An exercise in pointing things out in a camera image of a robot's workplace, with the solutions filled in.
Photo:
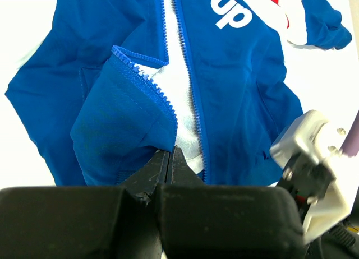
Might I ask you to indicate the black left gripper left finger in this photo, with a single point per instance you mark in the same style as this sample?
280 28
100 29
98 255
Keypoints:
84 222

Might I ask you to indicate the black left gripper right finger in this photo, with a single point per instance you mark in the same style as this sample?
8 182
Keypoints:
197 220

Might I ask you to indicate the blue red white hooded jacket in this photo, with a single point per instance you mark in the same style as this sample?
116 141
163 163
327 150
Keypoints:
115 81

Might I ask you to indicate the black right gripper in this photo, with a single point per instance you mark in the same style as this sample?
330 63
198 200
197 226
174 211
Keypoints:
339 242

